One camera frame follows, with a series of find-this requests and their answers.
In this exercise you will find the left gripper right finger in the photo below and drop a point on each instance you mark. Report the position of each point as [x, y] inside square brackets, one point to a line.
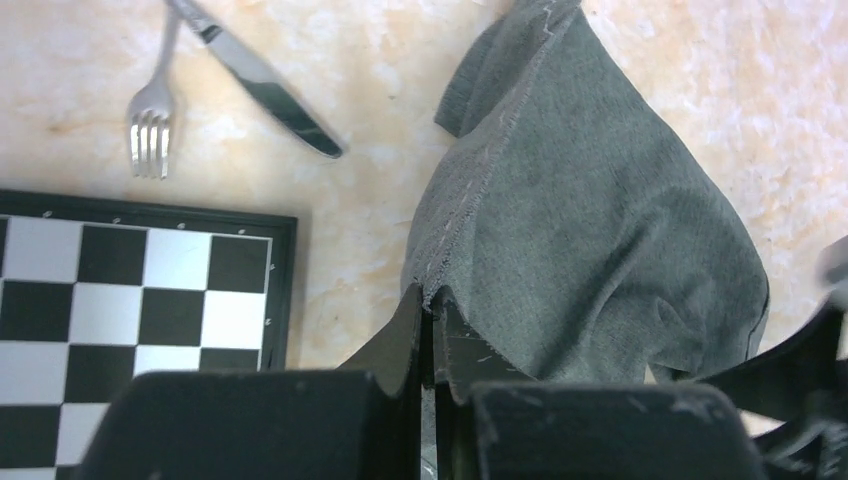
[494, 422]

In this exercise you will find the silver table knife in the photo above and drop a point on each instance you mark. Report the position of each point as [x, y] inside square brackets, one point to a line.
[258, 78]

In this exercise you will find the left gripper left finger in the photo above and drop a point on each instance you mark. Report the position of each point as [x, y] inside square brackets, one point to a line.
[360, 420]

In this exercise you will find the black white checkerboard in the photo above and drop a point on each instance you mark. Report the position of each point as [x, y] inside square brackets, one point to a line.
[97, 292]

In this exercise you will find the grey cloth napkin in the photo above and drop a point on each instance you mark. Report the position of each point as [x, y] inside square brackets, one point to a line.
[578, 234]

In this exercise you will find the silver fork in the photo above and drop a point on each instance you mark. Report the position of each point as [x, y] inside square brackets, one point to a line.
[151, 112]

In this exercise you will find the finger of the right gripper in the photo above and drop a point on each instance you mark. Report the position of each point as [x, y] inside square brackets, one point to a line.
[802, 382]

